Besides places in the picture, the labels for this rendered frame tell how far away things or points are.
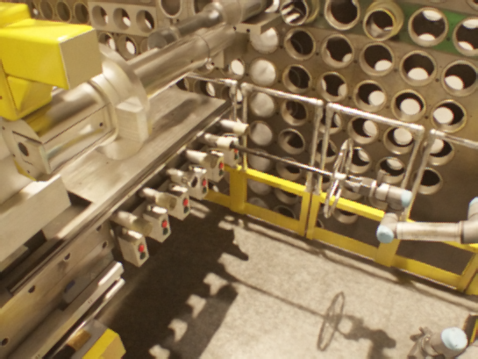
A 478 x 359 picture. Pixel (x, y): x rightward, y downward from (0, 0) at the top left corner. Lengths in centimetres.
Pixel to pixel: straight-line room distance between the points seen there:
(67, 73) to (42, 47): 7
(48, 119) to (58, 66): 29
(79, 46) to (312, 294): 201
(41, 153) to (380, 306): 204
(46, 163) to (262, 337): 158
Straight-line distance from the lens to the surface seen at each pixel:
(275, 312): 235
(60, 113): 108
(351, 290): 252
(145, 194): 174
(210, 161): 188
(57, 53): 79
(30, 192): 135
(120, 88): 115
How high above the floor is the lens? 197
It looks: 38 degrees down
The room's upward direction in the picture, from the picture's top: straight up
